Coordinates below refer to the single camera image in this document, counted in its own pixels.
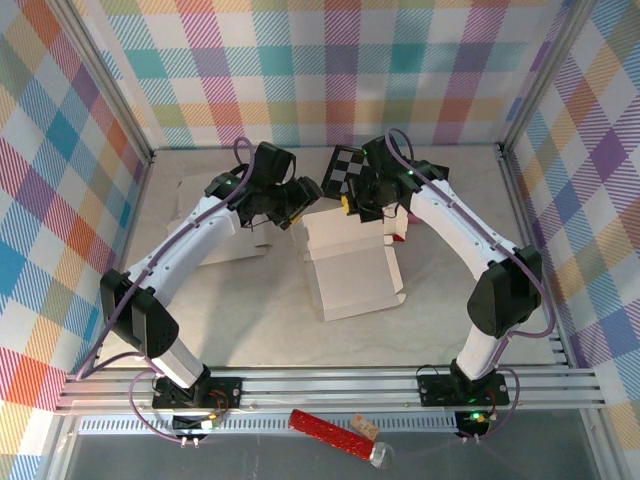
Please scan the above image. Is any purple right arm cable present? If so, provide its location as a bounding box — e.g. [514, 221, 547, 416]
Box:
[385, 126, 555, 444]

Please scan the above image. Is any yellow and white paper box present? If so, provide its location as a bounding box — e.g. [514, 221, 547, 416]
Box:
[291, 203, 409, 323]

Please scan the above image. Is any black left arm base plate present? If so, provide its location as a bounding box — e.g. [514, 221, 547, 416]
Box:
[151, 375, 244, 411]

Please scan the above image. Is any slotted grey cable duct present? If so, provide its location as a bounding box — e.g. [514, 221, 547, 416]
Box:
[77, 415, 461, 435]

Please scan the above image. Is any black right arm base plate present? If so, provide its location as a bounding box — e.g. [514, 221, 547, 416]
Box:
[416, 371, 512, 408]

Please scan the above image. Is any aluminium corner post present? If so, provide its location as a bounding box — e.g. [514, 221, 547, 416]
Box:
[47, 0, 155, 167]
[497, 0, 604, 154]

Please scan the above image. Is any aluminium front rail frame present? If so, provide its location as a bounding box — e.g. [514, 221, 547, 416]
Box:
[54, 366, 609, 414]

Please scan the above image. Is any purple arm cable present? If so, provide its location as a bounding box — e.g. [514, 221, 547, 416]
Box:
[385, 126, 555, 444]
[77, 135, 259, 446]

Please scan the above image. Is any red glitter toy microphone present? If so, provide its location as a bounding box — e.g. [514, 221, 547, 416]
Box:
[288, 408, 396, 471]

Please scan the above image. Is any black and grey checkerboard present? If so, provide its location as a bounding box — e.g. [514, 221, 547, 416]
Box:
[321, 144, 375, 199]

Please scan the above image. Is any brown paper tag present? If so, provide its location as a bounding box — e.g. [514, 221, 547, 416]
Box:
[351, 413, 379, 439]

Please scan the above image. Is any black right controller board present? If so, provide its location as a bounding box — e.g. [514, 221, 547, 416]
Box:
[453, 409, 492, 437]

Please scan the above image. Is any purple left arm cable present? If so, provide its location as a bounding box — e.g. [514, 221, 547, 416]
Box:
[77, 135, 259, 446]

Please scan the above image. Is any aluminium table side rail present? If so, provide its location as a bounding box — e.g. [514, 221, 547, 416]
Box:
[497, 147, 574, 370]
[89, 149, 157, 374]

